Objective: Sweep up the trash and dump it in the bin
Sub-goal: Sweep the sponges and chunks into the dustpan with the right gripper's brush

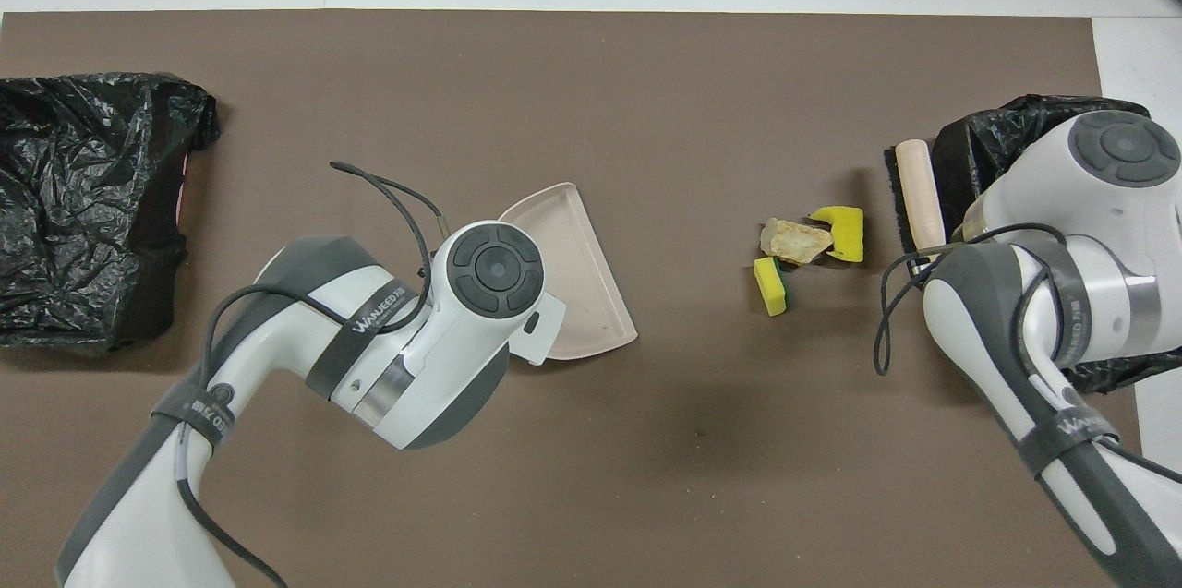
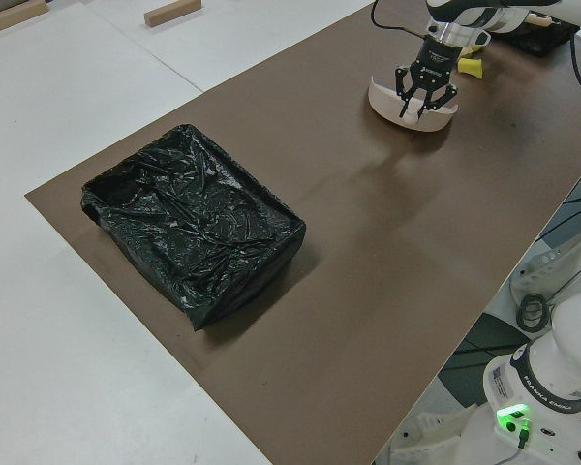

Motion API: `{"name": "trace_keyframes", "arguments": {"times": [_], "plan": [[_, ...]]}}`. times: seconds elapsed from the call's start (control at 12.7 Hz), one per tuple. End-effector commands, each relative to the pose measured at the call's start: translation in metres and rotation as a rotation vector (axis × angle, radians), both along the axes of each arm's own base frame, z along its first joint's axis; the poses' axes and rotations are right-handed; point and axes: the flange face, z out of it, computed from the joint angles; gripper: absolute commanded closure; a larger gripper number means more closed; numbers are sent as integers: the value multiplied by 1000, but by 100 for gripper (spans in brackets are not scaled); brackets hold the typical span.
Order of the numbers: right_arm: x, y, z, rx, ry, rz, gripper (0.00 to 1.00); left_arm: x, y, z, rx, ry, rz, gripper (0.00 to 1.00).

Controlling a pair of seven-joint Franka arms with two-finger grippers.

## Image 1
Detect beige plastic dustpan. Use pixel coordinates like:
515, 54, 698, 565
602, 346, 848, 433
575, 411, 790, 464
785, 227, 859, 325
497, 182, 640, 362

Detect beige hand brush black bristles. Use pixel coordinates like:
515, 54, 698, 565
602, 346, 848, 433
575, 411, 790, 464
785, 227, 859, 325
883, 138, 949, 273

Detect bin lined with black bag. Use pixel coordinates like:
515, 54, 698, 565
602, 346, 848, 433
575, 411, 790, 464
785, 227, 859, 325
928, 92, 1182, 397
0, 71, 223, 354

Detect yellow sponge with green pad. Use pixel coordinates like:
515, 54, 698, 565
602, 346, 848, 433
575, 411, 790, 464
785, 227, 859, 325
752, 256, 791, 318

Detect whitish angular foam chunk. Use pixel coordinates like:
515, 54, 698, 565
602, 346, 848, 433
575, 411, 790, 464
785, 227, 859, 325
759, 217, 835, 266

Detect notched yellow sponge piece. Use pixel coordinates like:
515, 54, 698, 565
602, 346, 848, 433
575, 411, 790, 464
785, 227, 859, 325
809, 205, 865, 263

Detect brown table mat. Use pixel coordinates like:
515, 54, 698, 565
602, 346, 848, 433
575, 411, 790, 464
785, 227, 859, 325
0, 9, 1158, 588

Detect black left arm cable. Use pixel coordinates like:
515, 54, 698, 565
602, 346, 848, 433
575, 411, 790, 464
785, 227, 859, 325
175, 161, 453, 588

